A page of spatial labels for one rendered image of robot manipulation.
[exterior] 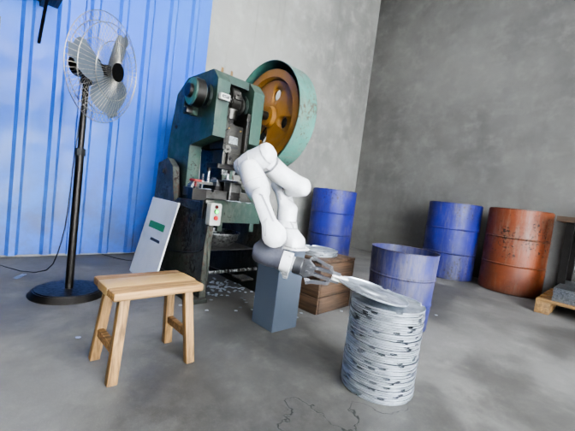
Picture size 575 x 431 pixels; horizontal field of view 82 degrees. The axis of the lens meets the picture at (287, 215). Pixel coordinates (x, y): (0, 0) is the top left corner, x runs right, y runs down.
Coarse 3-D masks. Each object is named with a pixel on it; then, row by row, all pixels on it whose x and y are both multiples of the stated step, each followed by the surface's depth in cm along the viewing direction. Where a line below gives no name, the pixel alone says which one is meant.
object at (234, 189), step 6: (222, 180) 226; (228, 180) 220; (234, 180) 224; (228, 186) 224; (234, 186) 226; (240, 186) 229; (228, 192) 224; (234, 192) 226; (228, 198) 224; (234, 198) 227
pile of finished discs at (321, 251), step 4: (308, 248) 231; (312, 248) 230; (316, 248) 232; (320, 248) 234; (324, 248) 241; (328, 248) 243; (308, 252) 224; (312, 252) 218; (316, 252) 222; (320, 252) 218; (324, 252) 221; (328, 252) 219; (332, 252) 225; (336, 252) 225; (320, 256) 218; (324, 256) 219; (328, 256) 220; (332, 256) 222; (336, 256) 227
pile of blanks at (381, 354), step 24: (360, 312) 127; (384, 312) 121; (360, 336) 128; (384, 336) 121; (408, 336) 121; (360, 360) 127; (384, 360) 121; (408, 360) 124; (360, 384) 125; (384, 384) 121; (408, 384) 124
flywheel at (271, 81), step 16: (256, 80) 270; (272, 80) 260; (288, 80) 241; (272, 96) 259; (288, 96) 246; (272, 112) 253; (288, 112) 245; (272, 128) 258; (288, 128) 239; (272, 144) 257
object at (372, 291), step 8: (344, 280) 137; (352, 280) 142; (360, 280) 148; (352, 288) 126; (360, 288) 132; (368, 288) 134; (376, 288) 140; (368, 296) 122; (376, 296) 128; (384, 296) 130; (392, 296) 137; (400, 296) 140; (392, 304) 121; (400, 304) 127; (408, 304) 128
